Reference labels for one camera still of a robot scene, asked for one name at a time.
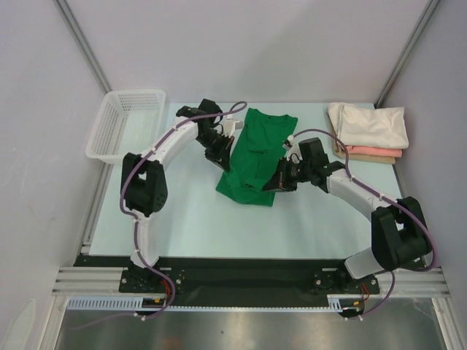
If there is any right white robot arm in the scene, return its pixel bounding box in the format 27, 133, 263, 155
262, 136, 433, 292

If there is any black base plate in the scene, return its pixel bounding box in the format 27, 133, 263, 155
74, 255, 396, 310

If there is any cream folded t shirt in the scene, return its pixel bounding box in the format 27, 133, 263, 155
327, 103, 409, 149

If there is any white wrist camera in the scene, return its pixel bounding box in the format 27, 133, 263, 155
223, 114, 244, 137
283, 135, 301, 163

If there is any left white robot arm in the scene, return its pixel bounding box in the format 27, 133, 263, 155
120, 99, 247, 292

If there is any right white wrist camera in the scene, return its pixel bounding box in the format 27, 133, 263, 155
283, 135, 301, 163

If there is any green t shirt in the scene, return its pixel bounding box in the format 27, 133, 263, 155
216, 109, 298, 207

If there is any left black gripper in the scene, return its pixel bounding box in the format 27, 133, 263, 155
195, 129, 234, 172

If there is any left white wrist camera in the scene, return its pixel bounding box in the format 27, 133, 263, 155
223, 114, 244, 137

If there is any aluminium corner post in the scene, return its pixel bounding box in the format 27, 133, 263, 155
374, 0, 444, 109
53, 0, 112, 94

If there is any white plastic basket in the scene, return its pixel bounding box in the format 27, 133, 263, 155
85, 89, 166, 165

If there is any left aluminium corner post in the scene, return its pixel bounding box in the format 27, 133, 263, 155
53, 0, 112, 94

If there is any white slotted cable duct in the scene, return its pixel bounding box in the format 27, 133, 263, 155
67, 296, 359, 313

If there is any right aluminium corner post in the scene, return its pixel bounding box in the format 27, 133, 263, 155
374, 0, 444, 109

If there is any aluminium front rail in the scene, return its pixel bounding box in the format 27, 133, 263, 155
52, 267, 450, 298

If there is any pink folded t shirt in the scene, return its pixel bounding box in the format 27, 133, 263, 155
347, 145, 402, 158

